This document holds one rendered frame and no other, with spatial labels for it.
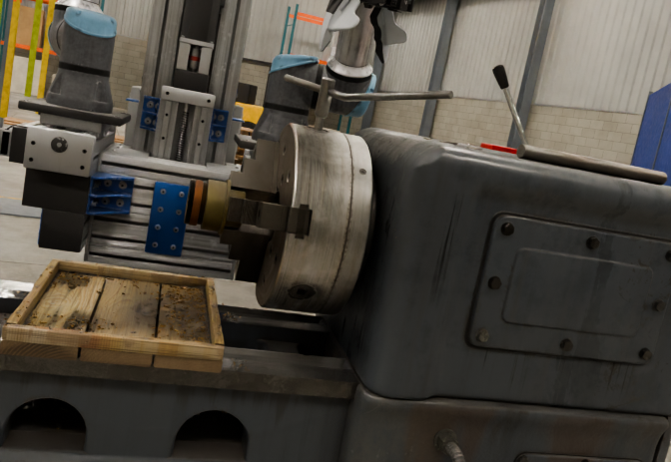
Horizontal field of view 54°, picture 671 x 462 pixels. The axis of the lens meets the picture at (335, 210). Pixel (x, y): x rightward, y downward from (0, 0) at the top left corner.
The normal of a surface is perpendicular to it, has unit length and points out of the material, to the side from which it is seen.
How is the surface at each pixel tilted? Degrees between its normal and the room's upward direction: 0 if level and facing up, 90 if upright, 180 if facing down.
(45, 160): 90
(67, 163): 90
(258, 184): 52
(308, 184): 60
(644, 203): 84
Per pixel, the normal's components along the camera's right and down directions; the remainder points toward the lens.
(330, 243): 0.22, 0.21
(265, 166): 0.29, -0.45
